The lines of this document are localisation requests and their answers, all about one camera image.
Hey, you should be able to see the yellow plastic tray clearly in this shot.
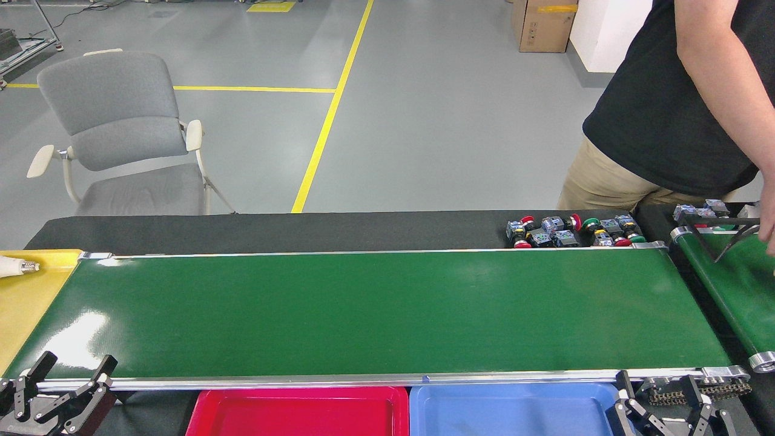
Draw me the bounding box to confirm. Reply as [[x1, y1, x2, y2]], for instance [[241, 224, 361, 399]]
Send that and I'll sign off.
[[0, 248, 84, 376]]

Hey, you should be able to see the grey office chair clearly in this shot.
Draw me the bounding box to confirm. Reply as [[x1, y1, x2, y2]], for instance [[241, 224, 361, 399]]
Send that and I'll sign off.
[[26, 48, 238, 217]]

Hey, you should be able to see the short green conveyor belt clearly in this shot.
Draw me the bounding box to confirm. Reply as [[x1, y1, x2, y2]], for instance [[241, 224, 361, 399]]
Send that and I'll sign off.
[[670, 225, 775, 373]]

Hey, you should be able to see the person's right hand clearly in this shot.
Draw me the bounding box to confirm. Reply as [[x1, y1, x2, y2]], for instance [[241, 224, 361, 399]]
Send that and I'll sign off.
[[757, 176, 775, 258]]

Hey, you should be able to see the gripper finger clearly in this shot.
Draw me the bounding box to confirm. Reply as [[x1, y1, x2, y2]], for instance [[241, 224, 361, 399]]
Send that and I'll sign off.
[[33, 355, 119, 434], [681, 375, 737, 436], [607, 371, 664, 436], [0, 351, 58, 423]]

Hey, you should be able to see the brown cardboard box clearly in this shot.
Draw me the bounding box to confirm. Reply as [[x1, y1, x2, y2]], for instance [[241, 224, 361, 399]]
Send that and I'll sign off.
[[510, 0, 579, 54]]

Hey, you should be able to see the person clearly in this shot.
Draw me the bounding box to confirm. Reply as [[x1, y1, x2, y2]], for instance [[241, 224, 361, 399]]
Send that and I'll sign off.
[[557, 0, 775, 258]]

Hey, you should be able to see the black guide bracket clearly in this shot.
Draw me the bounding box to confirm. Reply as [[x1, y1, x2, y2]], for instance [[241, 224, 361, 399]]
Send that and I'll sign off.
[[684, 217, 760, 264]]

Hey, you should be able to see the conveyor drive chain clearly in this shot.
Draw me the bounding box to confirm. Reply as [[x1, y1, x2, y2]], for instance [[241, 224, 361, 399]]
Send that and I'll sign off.
[[647, 378, 753, 408]]

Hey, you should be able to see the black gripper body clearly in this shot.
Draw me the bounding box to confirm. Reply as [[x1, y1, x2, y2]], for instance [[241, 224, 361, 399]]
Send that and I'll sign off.
[[0, 421, 61, 436]]

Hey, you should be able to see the red plastic tray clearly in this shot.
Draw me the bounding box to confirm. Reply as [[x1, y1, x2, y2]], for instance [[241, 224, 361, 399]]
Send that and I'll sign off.
[[186, 386, 411, 436]]

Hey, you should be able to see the metal trolley rack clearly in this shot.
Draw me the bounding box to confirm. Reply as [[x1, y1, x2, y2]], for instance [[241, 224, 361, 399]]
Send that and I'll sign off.
[[0, 0, 64, 91]]

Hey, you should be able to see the white lamp with metal base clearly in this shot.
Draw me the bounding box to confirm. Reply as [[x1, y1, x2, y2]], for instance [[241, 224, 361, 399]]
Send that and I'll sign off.
[[0, 256, 41, 279]]

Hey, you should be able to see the long green conveyor belt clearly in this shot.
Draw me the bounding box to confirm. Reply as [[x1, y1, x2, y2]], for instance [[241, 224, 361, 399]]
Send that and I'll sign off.
[[0, 241, 753, 393]]

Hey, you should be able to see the blue plastic tray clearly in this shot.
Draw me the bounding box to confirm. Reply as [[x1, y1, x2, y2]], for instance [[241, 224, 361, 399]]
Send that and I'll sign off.
[[410, 381, 636, 436]]

